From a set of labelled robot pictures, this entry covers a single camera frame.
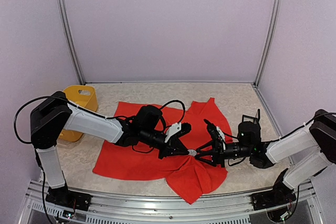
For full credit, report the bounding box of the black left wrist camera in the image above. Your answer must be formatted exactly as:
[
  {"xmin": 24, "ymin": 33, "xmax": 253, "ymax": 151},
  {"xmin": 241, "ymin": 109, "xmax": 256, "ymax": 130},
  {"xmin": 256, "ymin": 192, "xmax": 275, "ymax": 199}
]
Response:
[{"xmin": 164, "ymin": 122, "xmax": 192, "ymax": 143}]

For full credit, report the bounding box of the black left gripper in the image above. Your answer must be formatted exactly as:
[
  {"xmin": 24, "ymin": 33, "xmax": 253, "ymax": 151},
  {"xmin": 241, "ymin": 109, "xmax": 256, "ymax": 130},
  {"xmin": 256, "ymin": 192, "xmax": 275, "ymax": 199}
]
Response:
[{"xmin": 141, "ymin": 127, "xmax": 190, "ymax": 159}]

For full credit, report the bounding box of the rear black display box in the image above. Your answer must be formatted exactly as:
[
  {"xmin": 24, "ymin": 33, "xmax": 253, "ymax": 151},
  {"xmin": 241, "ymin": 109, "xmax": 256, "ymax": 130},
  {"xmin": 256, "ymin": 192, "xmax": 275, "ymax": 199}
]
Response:
[{"xmin": 242, "ymin": 109, "xmax": 261, "ymax": 129}]

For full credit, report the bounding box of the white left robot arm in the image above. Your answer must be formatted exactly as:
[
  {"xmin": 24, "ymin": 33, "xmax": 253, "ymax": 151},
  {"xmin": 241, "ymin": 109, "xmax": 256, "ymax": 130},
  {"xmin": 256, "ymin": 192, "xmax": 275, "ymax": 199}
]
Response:
[{"xmin": 18, "ymin": 91, "xmax": 191, "ymax": 206}]

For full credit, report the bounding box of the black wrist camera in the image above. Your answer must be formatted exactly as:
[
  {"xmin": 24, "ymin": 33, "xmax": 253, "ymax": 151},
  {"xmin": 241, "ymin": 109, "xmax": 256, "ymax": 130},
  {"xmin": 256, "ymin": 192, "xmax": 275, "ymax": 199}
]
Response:
[
  {"xmin": 164, "ymin": 122, "xmax": 192, "ymax": 143},
  {"xmin": 204, "ymin": 119, "xmax": 226, "ymax": 151}
]

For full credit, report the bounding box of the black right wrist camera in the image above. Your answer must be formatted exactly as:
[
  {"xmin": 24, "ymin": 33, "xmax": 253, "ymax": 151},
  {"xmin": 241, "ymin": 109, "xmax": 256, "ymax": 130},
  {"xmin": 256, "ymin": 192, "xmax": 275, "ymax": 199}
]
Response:
[{"xmin": 204, "ymin": 119, "xmax": 226, "ymax": 151}]

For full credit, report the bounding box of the white round brooch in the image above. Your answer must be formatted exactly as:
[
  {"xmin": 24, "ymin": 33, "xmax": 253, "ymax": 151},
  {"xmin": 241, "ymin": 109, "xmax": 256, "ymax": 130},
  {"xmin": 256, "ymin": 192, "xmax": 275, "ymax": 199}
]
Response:
[{"xmin": 188, "ymin": 149, "xmax": 197, "ymax": 157}]

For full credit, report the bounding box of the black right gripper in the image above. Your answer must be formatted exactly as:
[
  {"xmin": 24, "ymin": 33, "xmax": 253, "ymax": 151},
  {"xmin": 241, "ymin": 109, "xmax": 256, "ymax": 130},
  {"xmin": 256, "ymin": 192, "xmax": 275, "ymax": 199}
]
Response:
[{"xmin": 195, "ymin": 139, "xmax": 253, "ymax": 168}]

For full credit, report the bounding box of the left aluminium frame post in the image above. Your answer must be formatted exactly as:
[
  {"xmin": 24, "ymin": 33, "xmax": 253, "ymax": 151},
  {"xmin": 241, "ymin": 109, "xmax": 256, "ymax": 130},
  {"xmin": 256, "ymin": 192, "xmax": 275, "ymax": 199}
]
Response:
[{"xmin": 56, "ymin": 0, "xmax": 86, "ymax": 85}]

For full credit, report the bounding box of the yellow plastic basket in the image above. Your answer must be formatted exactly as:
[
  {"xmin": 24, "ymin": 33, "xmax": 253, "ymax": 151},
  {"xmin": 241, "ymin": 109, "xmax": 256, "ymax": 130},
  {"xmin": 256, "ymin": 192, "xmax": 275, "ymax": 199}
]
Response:
[{"xmin": 57, "ymin": 85, "xmax": 99, "ymax": 143}]

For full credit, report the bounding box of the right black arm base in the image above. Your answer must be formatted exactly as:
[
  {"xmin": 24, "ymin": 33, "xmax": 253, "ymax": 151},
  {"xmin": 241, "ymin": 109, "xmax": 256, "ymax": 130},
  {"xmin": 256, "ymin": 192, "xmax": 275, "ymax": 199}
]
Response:
[{"xmin": 251, "ymin": 168, "xmax": 297, "ymax": 210}]

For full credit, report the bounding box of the right aluminium frame post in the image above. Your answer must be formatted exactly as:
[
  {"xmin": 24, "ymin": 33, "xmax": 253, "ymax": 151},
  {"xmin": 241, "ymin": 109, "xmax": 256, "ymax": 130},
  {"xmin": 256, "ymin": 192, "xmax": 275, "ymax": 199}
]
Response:
[{"xmin": 253, "ymin": 0, "xmax": 281, "ymax": 89}]

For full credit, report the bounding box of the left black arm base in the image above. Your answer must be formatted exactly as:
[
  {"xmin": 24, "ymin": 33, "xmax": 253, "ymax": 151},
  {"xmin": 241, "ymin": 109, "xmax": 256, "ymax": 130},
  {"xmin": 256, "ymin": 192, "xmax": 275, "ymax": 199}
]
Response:
[{"xmin": 46, "ymin": 184, "xmax": 92, "ymax": 211}]

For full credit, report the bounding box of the aluminium front rail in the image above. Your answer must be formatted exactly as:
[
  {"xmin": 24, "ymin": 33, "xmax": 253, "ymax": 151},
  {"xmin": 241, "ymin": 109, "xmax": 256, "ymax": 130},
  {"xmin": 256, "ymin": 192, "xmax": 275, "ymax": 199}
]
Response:
[{"xmin": 14, "ymin": 180, "xmax": 325, "ymax": 223}]

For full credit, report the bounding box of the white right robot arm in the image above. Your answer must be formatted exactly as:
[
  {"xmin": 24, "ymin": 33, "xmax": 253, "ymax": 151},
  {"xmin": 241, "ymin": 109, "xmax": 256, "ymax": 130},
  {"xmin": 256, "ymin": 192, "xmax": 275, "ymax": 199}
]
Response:
[{"xmin": 195, "ymin": 109, "xmax": 335, "ymax": 205}]

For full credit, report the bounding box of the red t-shirt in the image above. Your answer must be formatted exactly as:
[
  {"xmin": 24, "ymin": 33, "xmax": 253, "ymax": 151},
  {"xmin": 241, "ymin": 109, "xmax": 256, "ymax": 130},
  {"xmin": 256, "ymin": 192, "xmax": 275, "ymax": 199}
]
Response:
[{"xmin": 92, "ymin": 98, "xmax": 232, "ymax": 204}]

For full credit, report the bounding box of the aluminium frame post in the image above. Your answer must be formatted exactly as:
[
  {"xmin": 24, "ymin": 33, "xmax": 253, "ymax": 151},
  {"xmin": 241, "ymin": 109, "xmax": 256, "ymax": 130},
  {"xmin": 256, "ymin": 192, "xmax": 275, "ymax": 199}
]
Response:
[
  {"xmin": 253, "ymin": 0, "xmax": 281, "ymax": 89},
  {"xmin": 56, "ymin": 0, "xmax": 86, "ymax": 85}
]

